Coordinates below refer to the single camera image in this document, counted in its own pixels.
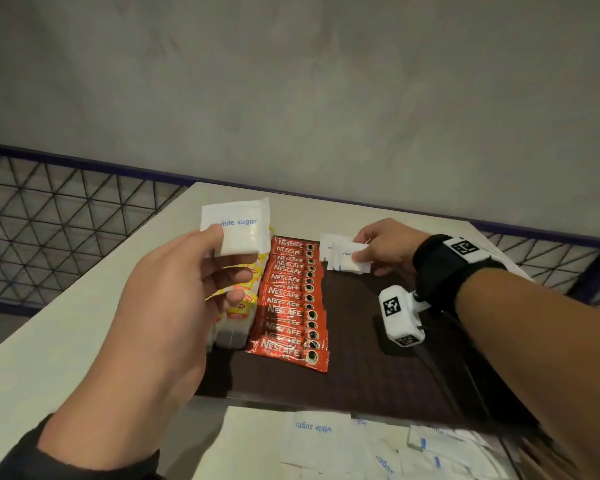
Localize person's left hand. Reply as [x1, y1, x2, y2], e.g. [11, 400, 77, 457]
[37, 223, 255, 471]

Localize person's right hand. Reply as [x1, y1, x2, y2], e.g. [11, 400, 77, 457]
[352, 218, 431, 278]

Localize row of tea bags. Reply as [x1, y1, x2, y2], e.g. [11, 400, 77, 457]
[215, 254, 269, 351]

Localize row of red Nescafe sachets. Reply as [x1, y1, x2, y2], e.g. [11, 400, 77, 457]
[245, 236, 330, 374]

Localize brown plastic tray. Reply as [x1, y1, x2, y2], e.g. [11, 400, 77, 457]
[195, 237, 541, 431]

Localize white sugar sachets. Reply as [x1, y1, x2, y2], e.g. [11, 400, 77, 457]
[192, 404, 521, 480]

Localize bundle of wooden stir sticks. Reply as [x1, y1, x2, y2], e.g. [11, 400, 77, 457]
[517, 434, 581, 480]

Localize person's right forearm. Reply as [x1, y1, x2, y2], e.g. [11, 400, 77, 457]
[455, 268, 600, 480]

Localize black right wrist band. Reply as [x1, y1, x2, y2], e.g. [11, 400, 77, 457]
[412, 234, 509, 315]

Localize black wrist band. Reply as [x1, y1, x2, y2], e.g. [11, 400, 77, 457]
[0, 414, 163, 480]
[412, 234, 509, 315]

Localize black left wrist band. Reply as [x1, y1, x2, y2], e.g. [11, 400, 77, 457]
[0, 414, 163, 480]

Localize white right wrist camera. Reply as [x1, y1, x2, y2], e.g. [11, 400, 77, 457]
[378, 285, 431, 348]

